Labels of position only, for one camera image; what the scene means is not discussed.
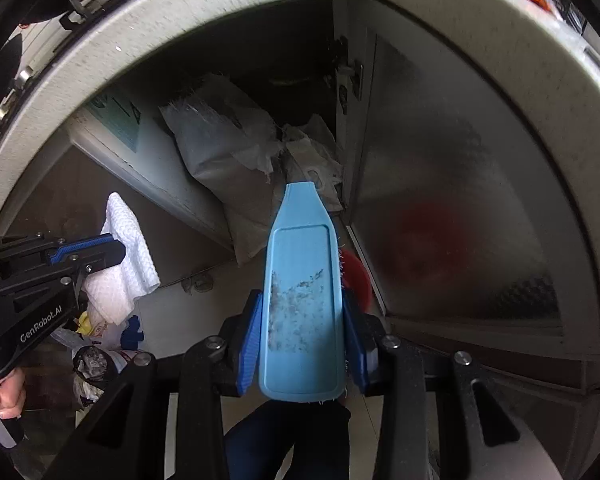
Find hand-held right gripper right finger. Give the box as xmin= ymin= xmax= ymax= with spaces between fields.
xmin=341 ymin=290 xmax=566 ymax=480

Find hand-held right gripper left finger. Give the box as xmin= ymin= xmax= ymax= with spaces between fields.
xmin=72 ymin=289 xmax=264 ymax=480

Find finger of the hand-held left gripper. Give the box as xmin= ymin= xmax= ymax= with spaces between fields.
xmin=0 ymin=233 xmax=127 ymax=267
xmin=0 ymin=257 xmax=107 ymax=302

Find white paper towel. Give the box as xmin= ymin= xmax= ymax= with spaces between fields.
xmin=82 ymin=192 xmax=161 ymax=327

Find black plastic waste bag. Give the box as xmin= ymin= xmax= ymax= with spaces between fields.
xmin=49 ymin=309 xmax=157 ymax=412

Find light blue scrubbing brush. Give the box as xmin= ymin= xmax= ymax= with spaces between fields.
xmin=257 ymin=182 xmax=349 ymax=404

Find person's left hand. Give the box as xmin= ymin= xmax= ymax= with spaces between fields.
xmin=0 ymin=367 xmax=27 ymax=421

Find person's leg dark trousers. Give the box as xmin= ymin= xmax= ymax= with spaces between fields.
xmin=223 ymin=399 xmax=352 ymax=480

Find white woven sack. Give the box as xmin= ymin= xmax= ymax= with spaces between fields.
xmin=159 ymin=73 xmax=292 ymax=267

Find frosted cabinet door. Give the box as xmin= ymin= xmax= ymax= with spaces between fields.
xmin=344 ymin=0 xmax=600 ymax=362

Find white plastic bag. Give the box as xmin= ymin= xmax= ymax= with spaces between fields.
xmin=279 ymin=114 xmax=344 ymax=212

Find metal cabinet hinge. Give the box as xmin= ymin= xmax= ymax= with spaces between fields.
xmin=329 ymin=35 xmax=366 ymax=112

